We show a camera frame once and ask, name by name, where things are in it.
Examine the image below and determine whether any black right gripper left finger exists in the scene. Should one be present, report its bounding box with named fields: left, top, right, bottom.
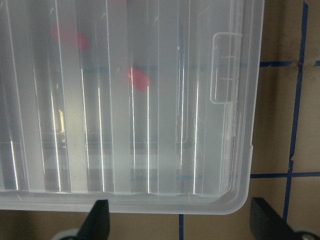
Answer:
left=75, top=199, right=110, bottom=240

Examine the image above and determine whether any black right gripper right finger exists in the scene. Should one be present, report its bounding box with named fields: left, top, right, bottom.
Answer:
left=250, top=197, right=297, bottom=240

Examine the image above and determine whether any clear plastic box lid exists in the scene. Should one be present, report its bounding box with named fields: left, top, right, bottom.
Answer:
left=0, top=0, right=265, bottom=215

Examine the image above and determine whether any red block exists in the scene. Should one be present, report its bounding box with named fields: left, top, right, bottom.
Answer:
left=50, top=22, right=90, bottom=51
left=128, top=67, right=152, bottom=94

